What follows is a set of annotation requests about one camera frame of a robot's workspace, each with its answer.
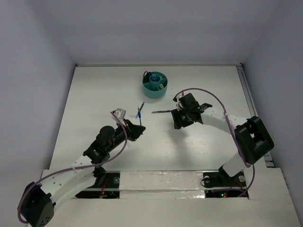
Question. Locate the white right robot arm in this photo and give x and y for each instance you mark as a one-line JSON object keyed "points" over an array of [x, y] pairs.
{"points": [[250, 135]]}

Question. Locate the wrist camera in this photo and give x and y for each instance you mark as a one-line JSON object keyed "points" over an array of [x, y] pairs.
{"points": [[118, 115], [177, 97]]}

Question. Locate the blue ballpoint pen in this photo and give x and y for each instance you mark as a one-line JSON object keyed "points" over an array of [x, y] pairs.
{"points": [[138, 116]]}

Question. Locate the teal round desk organizer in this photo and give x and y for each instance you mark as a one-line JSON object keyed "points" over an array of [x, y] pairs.
{"points": [[151, 89]]}

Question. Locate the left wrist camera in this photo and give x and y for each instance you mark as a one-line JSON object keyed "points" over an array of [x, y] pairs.
{"points": [[118, 115]]}

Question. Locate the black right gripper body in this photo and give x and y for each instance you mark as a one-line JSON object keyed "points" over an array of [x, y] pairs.
{"points": [[187, 111]]}

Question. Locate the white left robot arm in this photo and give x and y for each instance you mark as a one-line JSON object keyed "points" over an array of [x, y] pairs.
{"points": [[41, 199]]}

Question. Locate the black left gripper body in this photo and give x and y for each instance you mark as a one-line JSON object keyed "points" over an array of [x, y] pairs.
{"points": [[120, 135]]}

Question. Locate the purple dark gel pen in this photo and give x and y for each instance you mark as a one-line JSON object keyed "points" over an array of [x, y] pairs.
{"points": [[161, 111]]}

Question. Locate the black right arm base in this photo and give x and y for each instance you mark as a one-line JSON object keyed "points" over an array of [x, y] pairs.
{"points": [[218, 184]]}

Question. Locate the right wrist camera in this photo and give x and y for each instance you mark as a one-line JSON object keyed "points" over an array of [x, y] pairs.
{"points": [[177, 97]]}

